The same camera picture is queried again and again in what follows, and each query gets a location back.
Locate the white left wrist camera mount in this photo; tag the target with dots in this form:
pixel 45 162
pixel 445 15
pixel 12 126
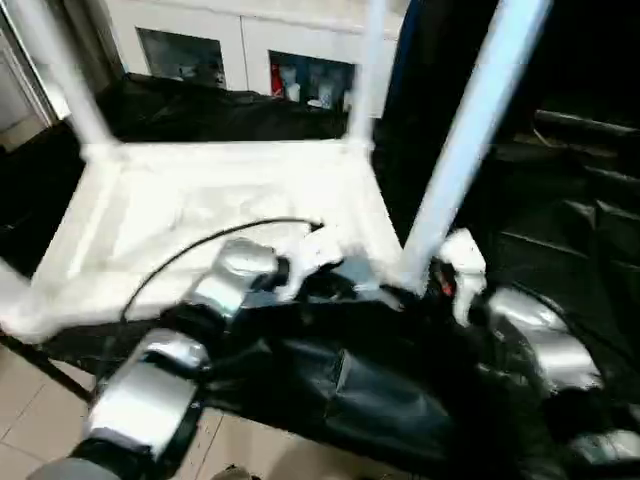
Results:
pixel 310 260

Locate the black mat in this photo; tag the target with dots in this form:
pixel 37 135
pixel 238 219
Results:
pixel 550 200

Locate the red bottle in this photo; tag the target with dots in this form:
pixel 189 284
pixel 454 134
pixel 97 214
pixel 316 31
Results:
pixel 276 77

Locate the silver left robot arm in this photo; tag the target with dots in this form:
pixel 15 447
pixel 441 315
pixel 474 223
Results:
pixel 215 290

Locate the black stand foot bar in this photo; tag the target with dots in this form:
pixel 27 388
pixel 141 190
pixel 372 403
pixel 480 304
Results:
pixel 50 370

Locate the white cup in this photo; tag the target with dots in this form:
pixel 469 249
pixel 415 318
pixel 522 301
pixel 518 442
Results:
pixel 294 90

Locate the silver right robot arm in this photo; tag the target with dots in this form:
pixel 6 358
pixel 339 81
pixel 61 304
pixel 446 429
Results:
pixel 550 340

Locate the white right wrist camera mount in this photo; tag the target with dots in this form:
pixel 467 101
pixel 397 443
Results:
pixel 465 260

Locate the white cabinet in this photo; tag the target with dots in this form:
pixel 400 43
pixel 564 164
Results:
pixel 250 35

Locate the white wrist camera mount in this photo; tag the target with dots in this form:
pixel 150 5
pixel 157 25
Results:
pixel 310 260
pixel 465 260

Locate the black box with gold label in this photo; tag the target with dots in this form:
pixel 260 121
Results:
pixel 440 60

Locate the white plastic table top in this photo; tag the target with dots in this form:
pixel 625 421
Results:
pixel 225 190

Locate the black rod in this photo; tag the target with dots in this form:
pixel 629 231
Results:
pixel 590 122

